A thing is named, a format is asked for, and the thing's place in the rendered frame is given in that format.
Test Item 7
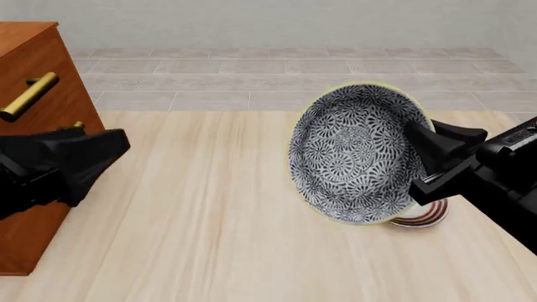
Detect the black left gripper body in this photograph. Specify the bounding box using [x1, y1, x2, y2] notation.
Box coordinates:
[0, 134, 69, 221]

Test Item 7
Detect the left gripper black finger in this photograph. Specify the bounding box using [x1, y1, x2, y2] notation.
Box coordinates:
[39, 127, 128, 149]
[58, 130, 132, 209]

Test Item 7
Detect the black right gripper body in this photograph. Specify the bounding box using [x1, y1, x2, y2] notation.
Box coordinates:
[408, 138, 524, 207]

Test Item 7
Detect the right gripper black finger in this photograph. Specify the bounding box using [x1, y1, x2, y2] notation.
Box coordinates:
[403, 120, 467, 178]
[430, 118, 490, 149]

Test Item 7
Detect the black patterned bowl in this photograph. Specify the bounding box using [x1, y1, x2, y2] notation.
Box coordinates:
[286, 81, 436, 227]

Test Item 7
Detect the wooden cabinet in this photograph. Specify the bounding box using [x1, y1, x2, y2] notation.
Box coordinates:
[0, 20, 107, 277]

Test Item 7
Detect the plate with red rings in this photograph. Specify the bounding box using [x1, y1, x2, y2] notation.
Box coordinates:
[384, 196, 451, 230]

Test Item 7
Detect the brass drawer handle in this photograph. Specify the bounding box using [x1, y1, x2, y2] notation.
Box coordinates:
[56, 121, 87, 133]
[0, 70, 60, 123]

